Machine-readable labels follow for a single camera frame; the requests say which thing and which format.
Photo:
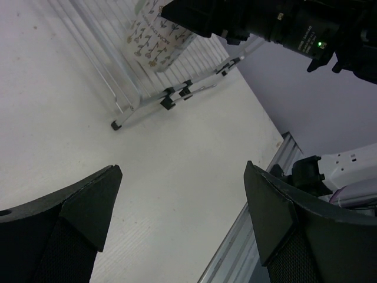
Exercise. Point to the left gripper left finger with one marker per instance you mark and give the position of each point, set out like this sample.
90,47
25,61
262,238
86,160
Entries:
57,237

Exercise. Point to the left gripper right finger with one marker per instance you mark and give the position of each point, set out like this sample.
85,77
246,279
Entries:
301,238

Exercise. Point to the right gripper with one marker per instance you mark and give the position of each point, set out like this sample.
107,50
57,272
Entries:
226,19

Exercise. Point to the floral patterned mug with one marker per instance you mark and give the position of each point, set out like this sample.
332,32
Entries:
155,42

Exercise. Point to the green plastic cup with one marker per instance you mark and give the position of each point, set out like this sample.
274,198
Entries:
138,6

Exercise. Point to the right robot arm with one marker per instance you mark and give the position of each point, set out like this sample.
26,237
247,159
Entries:
321,30

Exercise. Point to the metal dish rack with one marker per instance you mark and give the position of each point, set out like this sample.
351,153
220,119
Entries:
99,28

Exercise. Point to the aluminium mounting rail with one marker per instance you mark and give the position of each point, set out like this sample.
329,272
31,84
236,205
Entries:
237,258

